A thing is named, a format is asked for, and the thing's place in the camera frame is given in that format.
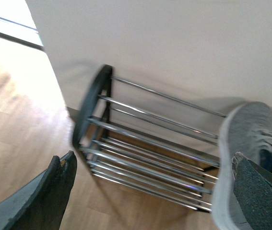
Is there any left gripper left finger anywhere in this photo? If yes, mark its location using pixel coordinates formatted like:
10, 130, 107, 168
0, 151, 77, 230

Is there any grey knit sneaker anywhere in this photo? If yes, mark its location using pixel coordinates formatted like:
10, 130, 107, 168
212, 102, 272, 230

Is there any black metal shoe rack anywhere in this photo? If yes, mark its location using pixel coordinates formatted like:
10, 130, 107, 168
72, 65, 226, 213

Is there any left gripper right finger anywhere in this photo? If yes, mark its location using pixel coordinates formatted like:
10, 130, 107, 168
232, 152, 272, 230

